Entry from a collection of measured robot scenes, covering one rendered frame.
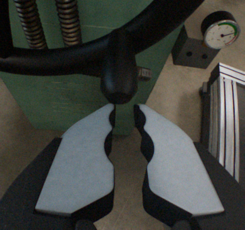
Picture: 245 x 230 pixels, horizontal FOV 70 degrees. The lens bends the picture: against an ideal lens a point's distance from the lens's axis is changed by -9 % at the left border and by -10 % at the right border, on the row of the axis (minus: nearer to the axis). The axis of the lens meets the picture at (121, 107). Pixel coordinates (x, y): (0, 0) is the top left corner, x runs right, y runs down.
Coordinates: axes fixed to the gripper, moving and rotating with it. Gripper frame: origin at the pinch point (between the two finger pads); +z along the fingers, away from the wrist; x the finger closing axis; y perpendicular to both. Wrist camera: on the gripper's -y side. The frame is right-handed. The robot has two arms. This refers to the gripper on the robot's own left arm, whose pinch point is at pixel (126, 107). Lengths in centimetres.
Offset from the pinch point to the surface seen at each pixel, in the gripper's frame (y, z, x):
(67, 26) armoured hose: -3.3, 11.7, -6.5
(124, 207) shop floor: 66, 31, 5
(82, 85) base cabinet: 16.1, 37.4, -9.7
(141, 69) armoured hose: 4.8, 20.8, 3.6
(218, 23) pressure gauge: -4.7, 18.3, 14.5
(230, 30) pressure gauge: -3.9, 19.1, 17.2
